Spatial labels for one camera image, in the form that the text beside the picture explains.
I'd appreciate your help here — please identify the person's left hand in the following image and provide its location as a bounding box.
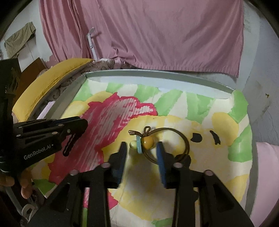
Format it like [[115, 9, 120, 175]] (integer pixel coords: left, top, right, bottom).
[[1, 168, 33, 199]]

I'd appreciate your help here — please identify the yellow pillow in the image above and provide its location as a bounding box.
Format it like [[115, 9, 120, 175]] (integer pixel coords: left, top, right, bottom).
[[12, 58, 93, 122]]

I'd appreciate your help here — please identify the brown wooden headboard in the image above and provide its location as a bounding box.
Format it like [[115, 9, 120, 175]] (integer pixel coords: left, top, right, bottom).
[[13, 58, 46, 104]]

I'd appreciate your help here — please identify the grey shallow box tray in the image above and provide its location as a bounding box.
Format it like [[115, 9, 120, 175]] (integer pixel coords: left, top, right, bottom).
[[32, 70, 257, 214]]

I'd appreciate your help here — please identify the pink bed sheet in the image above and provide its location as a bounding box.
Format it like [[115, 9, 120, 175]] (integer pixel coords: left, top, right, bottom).
[[251, 142, 278, 226]]

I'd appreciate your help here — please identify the olive hanging cloth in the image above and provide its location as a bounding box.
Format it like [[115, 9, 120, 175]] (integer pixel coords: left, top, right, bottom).
[[4, 22, 36, 59]]

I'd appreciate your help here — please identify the pink curtain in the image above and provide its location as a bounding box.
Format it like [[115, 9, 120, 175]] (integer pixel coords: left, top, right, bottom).
[[39, 1, 244, 77]]

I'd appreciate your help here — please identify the white window handle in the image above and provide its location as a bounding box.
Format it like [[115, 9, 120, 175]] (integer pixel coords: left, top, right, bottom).
[[86, 27, 99, 61]]

